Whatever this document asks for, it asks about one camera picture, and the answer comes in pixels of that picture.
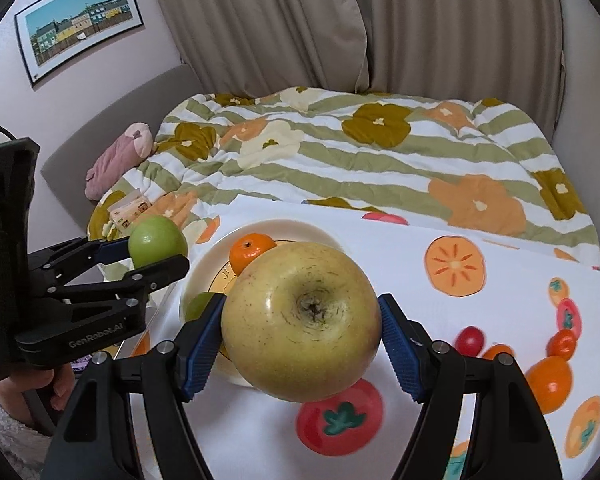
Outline red cherry tomato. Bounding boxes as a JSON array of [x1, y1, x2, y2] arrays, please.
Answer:
[[454, 326, 485, 356]]

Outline small orange tomato centre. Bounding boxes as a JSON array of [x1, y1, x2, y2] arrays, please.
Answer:
[[546, 329, 579, 361]]

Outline person's left forearm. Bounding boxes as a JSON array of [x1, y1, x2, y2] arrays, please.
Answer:
[[0, 370, 57, 480]]

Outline green striped floral blanket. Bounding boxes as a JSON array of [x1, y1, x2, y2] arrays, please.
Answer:
[[87, 86, 600, 281]]

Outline white fruit-print cloth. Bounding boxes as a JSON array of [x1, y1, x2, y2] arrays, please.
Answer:
[[125, 195, 600, 480]]

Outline person's left hand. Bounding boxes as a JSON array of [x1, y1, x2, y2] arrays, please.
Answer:
[[0, 361, 77, 427]]

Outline green apple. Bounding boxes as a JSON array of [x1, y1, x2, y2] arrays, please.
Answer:
[[184, 291, 219, 324], [128, 216, 189, 269]]

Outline cream plate with duck print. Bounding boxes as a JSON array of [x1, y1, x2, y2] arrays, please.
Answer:
[[180, 217, 349, 387]]

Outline beige curtain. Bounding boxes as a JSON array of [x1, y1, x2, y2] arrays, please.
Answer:
[[145, 0, 567, 107]]

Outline pink plush toy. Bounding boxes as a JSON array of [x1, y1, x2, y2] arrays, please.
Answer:
[[84, 122, 155, 200]]

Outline grey upholstered headboard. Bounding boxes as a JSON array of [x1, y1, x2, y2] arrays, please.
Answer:
[[40, 62, 204, 222]]

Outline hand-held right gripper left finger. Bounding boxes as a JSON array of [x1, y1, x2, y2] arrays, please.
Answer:
[[42, 292, 226, 480]]

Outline tissue packet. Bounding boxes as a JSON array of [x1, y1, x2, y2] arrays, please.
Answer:
[[109, 190, 154, 235]]

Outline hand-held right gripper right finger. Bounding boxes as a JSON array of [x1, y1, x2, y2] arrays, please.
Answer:
[[377, 293, 564, 480]]

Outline large yellow apple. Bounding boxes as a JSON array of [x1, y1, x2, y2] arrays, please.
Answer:
[[221, 241, 382, 403]]

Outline large smooth orange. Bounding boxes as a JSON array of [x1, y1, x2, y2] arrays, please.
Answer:
[[524, 356, 574, 415]]

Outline mandarin orange with stem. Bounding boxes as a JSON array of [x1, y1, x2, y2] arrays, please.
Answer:
[[229, 233, 279, 277]]

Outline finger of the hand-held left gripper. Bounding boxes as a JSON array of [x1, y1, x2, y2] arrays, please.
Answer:
[[29, 238, 132, 282], [49, 254, 191, 307]]

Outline framed wall poster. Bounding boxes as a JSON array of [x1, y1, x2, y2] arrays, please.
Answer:
[[14, 0, 145, 89]]

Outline tiny orange kumquat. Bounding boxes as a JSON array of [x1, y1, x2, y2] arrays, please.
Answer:
[[482, 344, 516, 361]]

